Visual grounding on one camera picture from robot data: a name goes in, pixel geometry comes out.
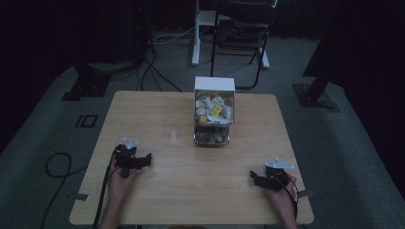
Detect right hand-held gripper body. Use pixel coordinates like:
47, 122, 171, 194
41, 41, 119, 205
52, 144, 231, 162
260, 156, 296, 193

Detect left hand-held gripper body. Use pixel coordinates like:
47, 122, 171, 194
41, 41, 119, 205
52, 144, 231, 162
113, 137, 148, 179

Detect person's right hand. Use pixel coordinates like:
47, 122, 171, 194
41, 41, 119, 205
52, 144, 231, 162
266, 173, 299, 209

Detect person's left hand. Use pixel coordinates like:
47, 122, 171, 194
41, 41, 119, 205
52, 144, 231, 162
107, 166, 143, 204

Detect pile of dark brown packets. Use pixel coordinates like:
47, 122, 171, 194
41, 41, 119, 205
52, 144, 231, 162
194, 126, 229, 145

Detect pile of white yellow sachets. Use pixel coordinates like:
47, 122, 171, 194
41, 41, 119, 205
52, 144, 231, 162
195, 91, 233, 126

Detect black stand base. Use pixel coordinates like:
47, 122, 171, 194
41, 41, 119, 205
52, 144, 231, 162
292, 73, 341, 114
61, 62, 113, 102

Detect clear dispenser box white top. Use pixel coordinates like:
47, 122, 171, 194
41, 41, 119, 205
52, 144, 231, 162
193, 75, 237, 148

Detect white desk foot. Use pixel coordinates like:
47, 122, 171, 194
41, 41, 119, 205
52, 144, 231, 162
260, 47, 271, 70

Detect dark computer tower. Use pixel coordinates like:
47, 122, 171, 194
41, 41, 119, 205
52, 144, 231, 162
95, 0, 151, 65

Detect white desk leg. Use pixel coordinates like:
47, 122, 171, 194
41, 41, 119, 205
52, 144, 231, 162
190, 0, 219, 67

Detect black folding chair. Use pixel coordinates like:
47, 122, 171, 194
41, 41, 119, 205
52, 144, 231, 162
209, 0, 279, 91

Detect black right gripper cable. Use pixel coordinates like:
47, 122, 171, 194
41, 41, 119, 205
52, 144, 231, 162
276, 175, 300, 221

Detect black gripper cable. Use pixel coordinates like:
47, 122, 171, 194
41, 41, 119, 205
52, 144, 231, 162
92, 152, 118, 229
276, 175, 300, 221

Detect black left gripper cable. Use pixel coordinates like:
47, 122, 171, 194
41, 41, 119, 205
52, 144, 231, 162
92, 152, 118, 229

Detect black floor cable loop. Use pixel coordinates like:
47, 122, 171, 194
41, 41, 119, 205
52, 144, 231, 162
38, 152, 88, 229

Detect black floor cables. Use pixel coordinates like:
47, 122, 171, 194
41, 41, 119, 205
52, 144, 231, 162
136, 47, 183, 94

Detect white floor cable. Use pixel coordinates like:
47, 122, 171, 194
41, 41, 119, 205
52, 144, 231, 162
152, 26, 214, 46

